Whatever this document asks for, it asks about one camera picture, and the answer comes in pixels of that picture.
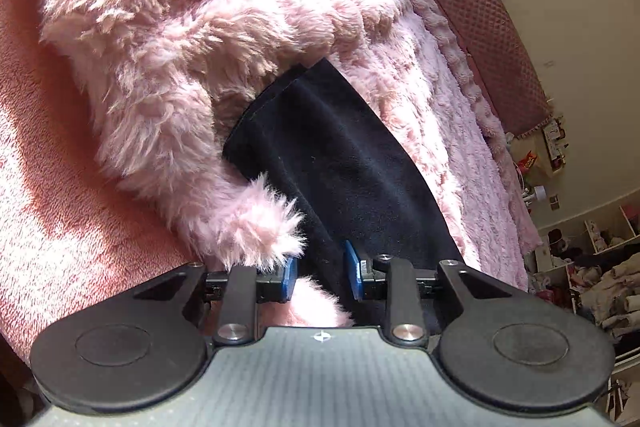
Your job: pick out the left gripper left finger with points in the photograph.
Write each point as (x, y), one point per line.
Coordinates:
(273, 286)

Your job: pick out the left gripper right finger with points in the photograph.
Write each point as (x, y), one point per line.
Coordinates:
(367, 275)

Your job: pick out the dark navy pants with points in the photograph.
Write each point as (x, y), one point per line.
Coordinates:
(320, 145)

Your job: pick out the white bedside lamp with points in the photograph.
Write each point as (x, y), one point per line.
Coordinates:
(533, 194)

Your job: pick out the red snack bag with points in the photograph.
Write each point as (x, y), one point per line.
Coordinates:
(527, 162)

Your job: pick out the salmon pink bed sheet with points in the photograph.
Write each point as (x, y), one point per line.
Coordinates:
(69, 238)

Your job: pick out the white open wardrobe shelf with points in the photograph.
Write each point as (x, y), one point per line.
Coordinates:
(589, 265)

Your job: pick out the pink fluffy blanket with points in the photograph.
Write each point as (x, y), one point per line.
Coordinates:
(167, 79)

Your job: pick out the pink quilted headboard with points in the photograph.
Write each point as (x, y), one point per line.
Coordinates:
(506, 71)

